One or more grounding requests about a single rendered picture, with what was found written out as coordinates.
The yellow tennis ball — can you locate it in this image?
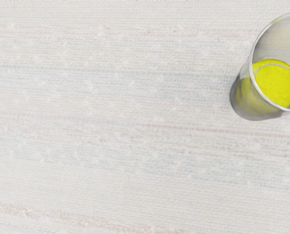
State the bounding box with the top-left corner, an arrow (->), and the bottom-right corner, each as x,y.
235,58 -> 290,114

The clear glass cup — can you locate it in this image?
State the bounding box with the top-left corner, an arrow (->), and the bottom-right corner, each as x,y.
229,10 -> 290,121

